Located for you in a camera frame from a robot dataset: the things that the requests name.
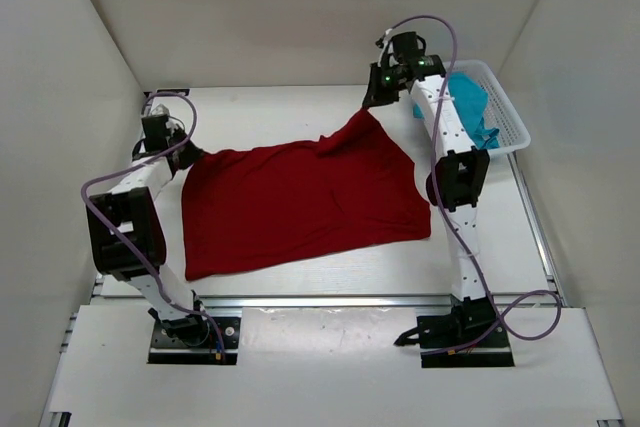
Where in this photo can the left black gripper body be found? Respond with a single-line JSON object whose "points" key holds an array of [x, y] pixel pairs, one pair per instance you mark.
{"points": [[185, 155]]}

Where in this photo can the aluminium front rail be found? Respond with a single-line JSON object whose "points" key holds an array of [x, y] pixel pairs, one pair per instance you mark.
{"points": [[327, 301]]}

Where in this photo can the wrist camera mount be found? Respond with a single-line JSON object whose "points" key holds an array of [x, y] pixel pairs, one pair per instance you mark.
{"points": [[384, 44], [159, 111]]}

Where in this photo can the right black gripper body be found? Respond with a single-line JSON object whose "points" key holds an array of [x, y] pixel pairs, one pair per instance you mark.
{"points": [[378, 88]]}

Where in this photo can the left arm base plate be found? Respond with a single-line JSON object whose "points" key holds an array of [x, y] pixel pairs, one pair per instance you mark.
{"points": [[189, 341]]}

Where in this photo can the teal t shirt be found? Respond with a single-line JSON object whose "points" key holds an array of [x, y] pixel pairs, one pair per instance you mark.
{"points": [[472, 109]]}

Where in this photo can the red t shirt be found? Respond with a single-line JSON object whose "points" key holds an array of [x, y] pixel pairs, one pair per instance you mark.
{"points": [[247, 210]]}

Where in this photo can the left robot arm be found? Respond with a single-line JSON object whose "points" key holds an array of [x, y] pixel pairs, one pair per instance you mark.
{"points": [[167, 295]]}

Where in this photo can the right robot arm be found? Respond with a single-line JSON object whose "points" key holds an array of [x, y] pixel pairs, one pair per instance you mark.
{"points": [[454, 185]]}

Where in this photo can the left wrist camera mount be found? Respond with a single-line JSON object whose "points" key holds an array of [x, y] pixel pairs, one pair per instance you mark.
{"points": [[159, 111]]}

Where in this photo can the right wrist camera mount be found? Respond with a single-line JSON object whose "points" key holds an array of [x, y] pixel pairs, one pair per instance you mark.
{"points": [[384, 44]]}

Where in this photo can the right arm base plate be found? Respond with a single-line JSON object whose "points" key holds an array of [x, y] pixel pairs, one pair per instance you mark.
{"points": [[467, 350]]}

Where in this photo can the white plastic basket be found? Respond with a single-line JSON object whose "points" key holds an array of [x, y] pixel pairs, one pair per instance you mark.
{"points": [[499, 113]]}

